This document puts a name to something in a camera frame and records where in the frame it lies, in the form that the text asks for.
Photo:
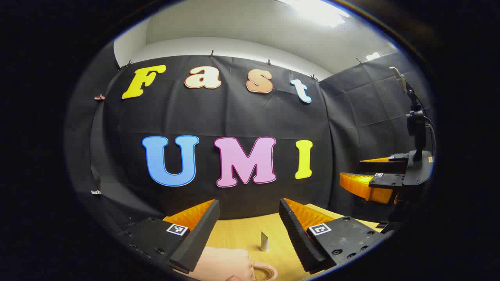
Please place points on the ceiling light panel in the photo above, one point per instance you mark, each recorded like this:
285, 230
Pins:
373, 56
316, 11

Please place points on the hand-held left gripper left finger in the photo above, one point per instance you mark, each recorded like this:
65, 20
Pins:
199, 238

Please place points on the black backdrop cloth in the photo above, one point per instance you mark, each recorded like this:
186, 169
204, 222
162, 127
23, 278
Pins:
234, 117

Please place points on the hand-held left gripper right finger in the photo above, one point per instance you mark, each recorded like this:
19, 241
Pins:
297, 238

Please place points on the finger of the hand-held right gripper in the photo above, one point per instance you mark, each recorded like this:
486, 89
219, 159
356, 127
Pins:
386, 180
384, 166

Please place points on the pink suitcase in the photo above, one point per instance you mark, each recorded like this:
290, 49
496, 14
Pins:
222, 261

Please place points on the copper clip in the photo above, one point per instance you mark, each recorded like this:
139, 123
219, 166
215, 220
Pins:
100, 97

